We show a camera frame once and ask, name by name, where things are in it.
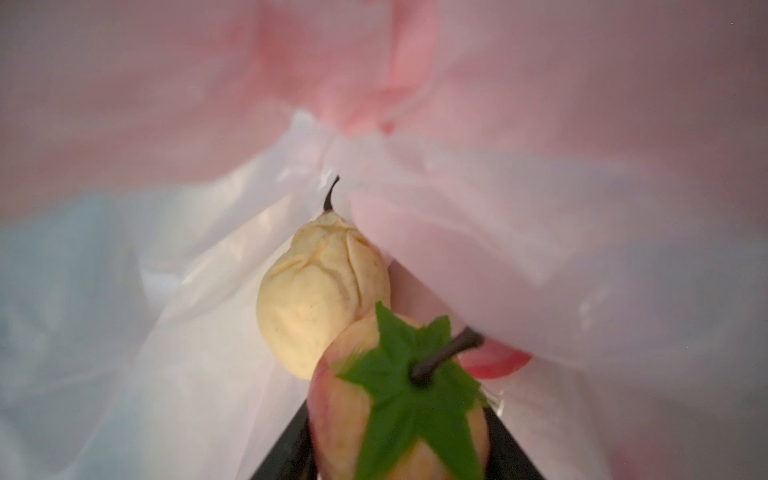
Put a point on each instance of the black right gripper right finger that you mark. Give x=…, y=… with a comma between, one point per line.
x=507, y=460

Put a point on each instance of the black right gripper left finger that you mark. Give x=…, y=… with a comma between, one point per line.
x=291, y=457

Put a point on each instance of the beige potato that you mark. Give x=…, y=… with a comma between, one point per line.
x=329, y=277

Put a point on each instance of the pink plastic bag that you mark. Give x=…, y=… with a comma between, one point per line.
x=582, y=180

